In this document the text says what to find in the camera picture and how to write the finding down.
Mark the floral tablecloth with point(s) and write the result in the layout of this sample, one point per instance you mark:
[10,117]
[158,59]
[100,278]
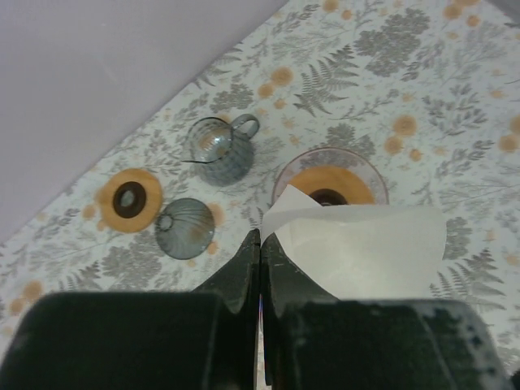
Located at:
[426,91]

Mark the wooden ring dripper holder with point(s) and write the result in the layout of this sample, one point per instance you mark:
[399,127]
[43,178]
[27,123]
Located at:
[337,184]

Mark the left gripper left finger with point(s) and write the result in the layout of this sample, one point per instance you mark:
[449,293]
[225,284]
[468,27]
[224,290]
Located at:
[203,339]

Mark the grey glass pitcher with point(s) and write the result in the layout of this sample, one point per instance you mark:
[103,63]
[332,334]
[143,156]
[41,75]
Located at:
[222,153]

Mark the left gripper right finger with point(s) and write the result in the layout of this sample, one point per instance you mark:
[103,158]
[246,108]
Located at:
[313,340]

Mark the grey ribbed glass dripper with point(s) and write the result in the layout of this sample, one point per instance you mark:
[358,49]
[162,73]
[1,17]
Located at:
[185,228]

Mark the white paper coffee filter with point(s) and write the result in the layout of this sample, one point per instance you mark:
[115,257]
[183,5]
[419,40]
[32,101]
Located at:
[360,252]

